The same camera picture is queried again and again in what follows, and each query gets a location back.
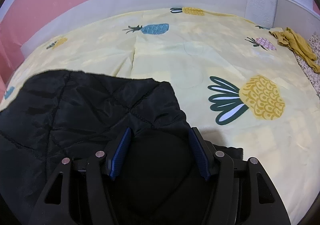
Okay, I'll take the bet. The black puffer jacket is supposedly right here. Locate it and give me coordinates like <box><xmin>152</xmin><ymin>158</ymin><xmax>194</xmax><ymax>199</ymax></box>
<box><xmin>1</xmin><ymin>70</ymin><xmax>239</xmax><ymax>224</ymax></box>

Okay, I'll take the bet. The yellow pineapple bed sheet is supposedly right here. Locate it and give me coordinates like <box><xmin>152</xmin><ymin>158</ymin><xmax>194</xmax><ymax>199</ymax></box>
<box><xmin>1</xmin><ymin>9</ymin><xmax>319</xmax><ymax>224</ymax></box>

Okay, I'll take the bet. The mustard yellow cloth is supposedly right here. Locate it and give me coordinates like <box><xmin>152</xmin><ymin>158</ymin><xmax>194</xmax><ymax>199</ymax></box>
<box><xmin>269</xmin><ymin>27</ymin><xmax>319</xmax><ymax>74</ymax></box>

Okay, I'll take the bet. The white headboard panel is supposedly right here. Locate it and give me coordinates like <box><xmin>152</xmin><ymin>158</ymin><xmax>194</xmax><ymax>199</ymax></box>
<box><xmin>273</xmin><ymin>0</ymin><xmax>320</xmax><ymax>39</ymax></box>

